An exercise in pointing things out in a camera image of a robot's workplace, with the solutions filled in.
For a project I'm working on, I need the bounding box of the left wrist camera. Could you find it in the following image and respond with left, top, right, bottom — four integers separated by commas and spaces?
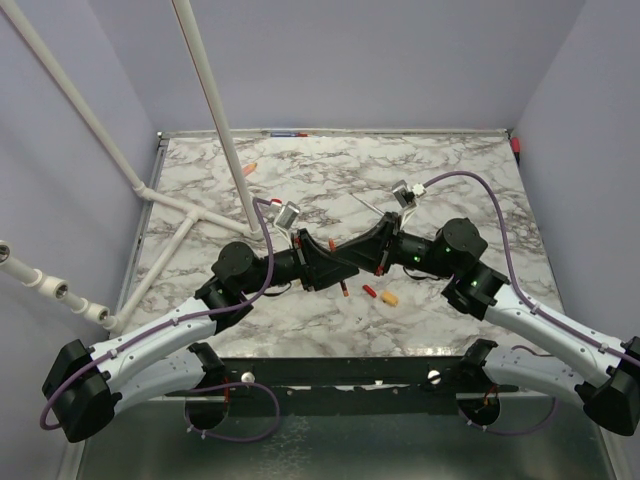
273, 201, 300, 233

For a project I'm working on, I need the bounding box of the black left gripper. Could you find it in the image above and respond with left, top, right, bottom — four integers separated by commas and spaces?
241, 228, 359, 296

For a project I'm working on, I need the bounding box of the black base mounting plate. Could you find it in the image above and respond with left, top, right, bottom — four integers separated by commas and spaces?
182, 356, 493, 416

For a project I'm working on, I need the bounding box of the orange yellow pen cap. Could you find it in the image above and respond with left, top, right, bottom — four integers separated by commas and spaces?
381, 291, 399, 306

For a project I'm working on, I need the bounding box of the purple cable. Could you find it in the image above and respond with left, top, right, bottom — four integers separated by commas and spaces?
414, 170, 640, 434
39, 197, 289, 442

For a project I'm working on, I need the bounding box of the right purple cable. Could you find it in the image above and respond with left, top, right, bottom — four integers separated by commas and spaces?
414, 170, 640, 434

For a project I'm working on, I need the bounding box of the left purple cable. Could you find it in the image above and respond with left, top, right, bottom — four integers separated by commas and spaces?
39, 197, 289, 442

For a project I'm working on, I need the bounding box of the white PVC pipe frame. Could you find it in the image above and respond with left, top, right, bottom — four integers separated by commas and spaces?
0, 0, 266, 334

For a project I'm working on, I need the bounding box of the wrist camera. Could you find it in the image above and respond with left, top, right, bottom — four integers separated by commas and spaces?
273, 201, 300, 233
391, 180, 426, 229

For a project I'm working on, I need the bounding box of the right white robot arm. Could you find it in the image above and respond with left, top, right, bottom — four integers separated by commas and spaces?
332, 213, 639, 436

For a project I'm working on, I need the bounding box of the thin silver red pen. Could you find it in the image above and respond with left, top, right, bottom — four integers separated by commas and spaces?
351, 195, 385, 216

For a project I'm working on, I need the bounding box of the red black clamp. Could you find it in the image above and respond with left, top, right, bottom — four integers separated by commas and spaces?
510, 137, 521, 165

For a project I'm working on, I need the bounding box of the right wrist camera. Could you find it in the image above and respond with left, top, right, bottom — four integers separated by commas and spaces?
391, 180, 426, 229

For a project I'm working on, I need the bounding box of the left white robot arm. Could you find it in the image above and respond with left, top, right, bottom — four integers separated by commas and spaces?
39, 230, 359, 443

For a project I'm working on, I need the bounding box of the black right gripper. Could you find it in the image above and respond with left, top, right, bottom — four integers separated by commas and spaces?
332, 212, 456, 280

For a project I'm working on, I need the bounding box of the blue red marker at edge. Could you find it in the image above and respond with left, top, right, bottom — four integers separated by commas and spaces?
269, 131, 309, 138

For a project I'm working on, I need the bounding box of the pink pencil-shaped marker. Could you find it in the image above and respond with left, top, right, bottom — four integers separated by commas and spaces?
243, 162, 258, 176

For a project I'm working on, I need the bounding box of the red pen cap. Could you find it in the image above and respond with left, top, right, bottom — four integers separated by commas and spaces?
362, 285, 377, 298

